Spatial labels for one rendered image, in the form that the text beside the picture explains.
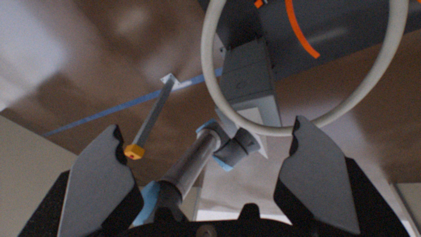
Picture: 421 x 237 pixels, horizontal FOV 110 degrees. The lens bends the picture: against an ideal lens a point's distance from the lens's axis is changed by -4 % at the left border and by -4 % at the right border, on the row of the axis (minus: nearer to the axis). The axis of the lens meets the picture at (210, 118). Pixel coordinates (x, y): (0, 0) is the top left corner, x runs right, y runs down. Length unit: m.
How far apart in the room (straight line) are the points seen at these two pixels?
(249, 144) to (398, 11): 0.77
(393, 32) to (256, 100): 0.65
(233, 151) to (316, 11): 1.33
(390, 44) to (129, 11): 1.86
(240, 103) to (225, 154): 0.34
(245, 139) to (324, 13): 1.26
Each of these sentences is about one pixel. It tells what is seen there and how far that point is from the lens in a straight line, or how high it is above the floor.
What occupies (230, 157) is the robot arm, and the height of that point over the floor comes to 1.15.
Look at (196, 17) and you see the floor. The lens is 1.72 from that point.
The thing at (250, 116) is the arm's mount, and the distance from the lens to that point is 1.02.
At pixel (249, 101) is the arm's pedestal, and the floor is 0.85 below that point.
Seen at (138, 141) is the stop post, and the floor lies 0.95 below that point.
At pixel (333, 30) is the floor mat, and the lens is 1.87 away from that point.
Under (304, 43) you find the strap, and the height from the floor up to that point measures 0.02.
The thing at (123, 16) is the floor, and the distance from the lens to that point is 2.02.
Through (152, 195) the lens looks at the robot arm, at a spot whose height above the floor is 1.51.
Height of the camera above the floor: 1.61
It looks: 40 degrees down
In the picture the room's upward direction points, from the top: 168 degrees counter-clockwise
